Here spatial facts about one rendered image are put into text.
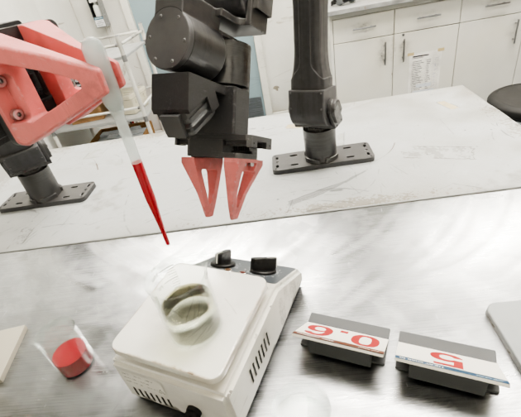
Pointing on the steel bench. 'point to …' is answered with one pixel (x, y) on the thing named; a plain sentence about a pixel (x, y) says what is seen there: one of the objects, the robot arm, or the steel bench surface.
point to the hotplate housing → (178, 383)
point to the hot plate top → (259, 287)
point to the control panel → (254, 274)
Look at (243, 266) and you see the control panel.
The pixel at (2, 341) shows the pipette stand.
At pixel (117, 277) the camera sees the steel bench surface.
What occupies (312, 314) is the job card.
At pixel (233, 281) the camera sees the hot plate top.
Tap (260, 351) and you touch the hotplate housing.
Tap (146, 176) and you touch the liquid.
